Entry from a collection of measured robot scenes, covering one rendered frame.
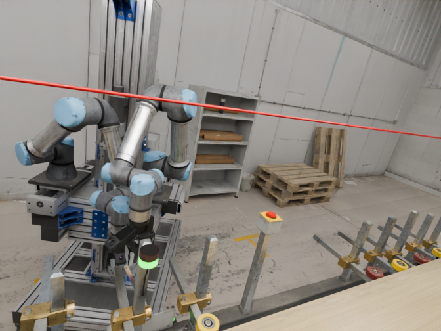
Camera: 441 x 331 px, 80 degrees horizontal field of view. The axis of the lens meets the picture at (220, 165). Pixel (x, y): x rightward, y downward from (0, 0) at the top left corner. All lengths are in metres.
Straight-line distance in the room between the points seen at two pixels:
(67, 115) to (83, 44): 2.20
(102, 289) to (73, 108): 1.35
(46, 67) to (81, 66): 0.32
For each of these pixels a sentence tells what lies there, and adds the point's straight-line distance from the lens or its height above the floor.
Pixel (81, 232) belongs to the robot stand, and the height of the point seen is 0.74.
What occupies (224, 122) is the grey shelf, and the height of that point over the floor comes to 1.08.
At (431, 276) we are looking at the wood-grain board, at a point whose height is 0.90.
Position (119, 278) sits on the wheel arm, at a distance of 1.26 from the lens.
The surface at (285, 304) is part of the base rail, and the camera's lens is 1.56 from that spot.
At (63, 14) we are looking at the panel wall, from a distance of 3.35.
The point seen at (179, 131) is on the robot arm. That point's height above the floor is 1.45.
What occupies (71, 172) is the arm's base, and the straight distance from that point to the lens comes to 1.65.
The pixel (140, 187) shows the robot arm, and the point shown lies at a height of 1.34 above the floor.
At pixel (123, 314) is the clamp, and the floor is 0.87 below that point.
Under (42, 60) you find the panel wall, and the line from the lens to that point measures 3.34.
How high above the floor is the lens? 1.72
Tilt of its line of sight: 18 degrees down
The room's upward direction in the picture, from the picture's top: 11 degrees clockwise
